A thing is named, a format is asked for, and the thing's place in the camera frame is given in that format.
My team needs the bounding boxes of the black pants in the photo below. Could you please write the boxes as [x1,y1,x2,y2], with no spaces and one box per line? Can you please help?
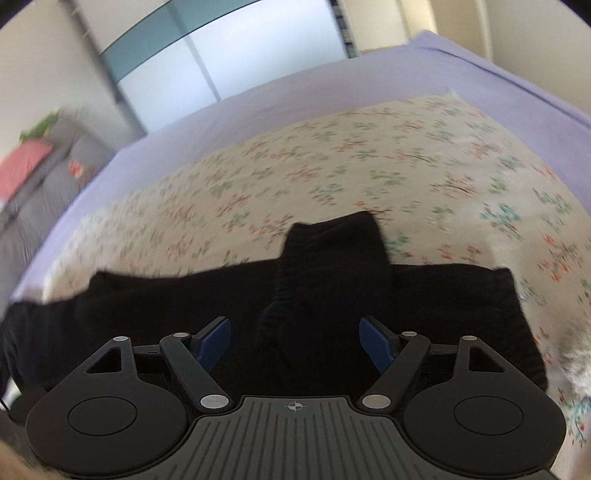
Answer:
[0,210,550,418]

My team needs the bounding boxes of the white and teal wardrobe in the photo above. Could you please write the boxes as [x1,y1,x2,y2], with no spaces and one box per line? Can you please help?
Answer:
[74,0,349,137]

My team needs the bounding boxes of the purple bed sheet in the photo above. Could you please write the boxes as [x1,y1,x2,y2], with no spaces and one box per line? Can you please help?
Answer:
[9,30,591,305]

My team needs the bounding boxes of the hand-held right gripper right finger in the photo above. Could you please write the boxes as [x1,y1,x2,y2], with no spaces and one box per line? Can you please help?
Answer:
[359,315,507,411]

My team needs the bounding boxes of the floral printed bed cloth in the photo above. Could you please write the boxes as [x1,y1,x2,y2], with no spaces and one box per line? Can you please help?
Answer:
[41,92,591,448]

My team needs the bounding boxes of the bookshelf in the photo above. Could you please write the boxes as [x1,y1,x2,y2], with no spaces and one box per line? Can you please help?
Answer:
[331,0,360,59]

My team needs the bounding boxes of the pink cushion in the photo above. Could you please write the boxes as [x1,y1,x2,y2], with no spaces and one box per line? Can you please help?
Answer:
[0,138,54,201]

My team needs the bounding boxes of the grey fluffy plush toy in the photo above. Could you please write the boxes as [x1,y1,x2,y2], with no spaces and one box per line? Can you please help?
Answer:
[554,339,591,409]

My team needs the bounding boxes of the green plush toy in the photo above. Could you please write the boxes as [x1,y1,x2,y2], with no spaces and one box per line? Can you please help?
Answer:
[18,108,61,141]

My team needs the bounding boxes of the grey cushion with cartoon print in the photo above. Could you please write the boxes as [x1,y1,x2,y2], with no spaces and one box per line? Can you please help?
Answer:
[0,115,116,296]

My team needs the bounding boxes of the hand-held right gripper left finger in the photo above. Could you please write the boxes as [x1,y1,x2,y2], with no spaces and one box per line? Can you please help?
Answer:
[85,316,232,411]

